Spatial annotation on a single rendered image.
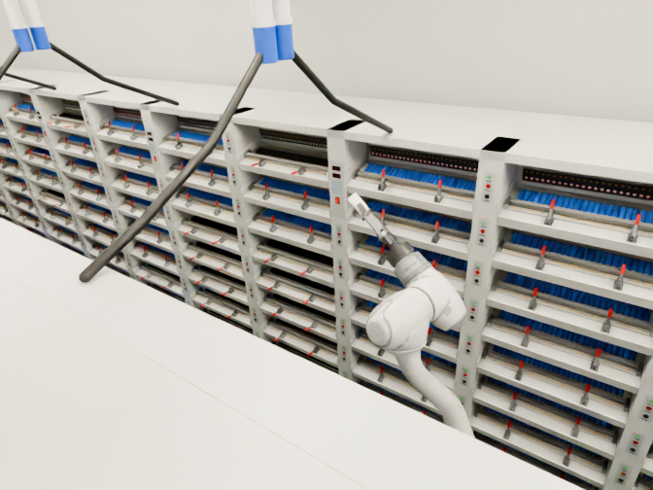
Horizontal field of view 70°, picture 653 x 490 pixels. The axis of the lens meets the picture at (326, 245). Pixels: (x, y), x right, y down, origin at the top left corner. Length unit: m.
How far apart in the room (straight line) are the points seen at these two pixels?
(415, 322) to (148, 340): 0.58
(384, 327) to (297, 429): 0.44
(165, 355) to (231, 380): 0.14
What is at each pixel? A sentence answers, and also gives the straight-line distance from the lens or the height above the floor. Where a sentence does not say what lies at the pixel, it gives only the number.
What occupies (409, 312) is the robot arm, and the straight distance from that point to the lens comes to 1.10.
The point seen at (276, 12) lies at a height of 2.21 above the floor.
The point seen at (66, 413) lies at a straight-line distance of 0.83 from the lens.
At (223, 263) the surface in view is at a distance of 3.19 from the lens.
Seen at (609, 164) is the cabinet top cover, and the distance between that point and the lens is 1.82.
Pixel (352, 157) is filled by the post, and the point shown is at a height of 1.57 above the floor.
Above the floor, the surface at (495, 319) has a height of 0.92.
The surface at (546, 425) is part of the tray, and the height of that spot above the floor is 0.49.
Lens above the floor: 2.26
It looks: 28 degrees down
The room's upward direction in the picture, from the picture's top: 3 degrees counter-clockwise
